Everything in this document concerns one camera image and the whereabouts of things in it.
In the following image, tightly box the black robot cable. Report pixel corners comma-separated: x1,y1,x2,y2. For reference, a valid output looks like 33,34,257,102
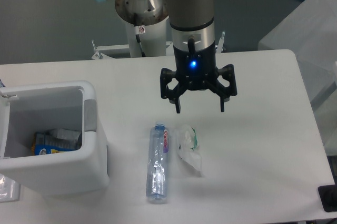
133,13,146,58

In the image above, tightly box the blue snack packet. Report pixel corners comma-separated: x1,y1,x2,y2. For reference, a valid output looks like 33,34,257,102
31,133,77,156

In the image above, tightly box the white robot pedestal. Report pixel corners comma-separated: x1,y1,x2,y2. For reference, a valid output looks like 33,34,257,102
115,0,169,58

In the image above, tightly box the clear plastic water bottle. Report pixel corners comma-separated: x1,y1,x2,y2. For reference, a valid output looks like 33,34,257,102
146,121,170,204

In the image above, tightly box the clear plastic bag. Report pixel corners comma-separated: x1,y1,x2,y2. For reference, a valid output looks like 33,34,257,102
0,174,21,203

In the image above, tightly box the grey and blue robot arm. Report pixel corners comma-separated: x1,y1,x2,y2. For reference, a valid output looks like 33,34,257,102
97,0,237,111

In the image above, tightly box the clear plastic wrapper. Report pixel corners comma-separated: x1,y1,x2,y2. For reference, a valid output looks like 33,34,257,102
173,124,202,175

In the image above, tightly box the black device at table edge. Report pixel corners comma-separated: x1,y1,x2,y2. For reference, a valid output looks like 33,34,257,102
318,185,336,212

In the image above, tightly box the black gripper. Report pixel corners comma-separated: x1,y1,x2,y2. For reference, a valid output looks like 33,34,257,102
160,45,238,114

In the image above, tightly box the white plastic trash can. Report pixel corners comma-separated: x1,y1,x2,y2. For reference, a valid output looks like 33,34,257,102
1,80,109,195

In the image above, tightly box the white side table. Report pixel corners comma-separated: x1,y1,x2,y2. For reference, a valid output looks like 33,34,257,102
258,0,336,156

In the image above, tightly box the white pedestal base frame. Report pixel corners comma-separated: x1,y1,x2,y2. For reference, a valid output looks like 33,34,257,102
91,30,226,60

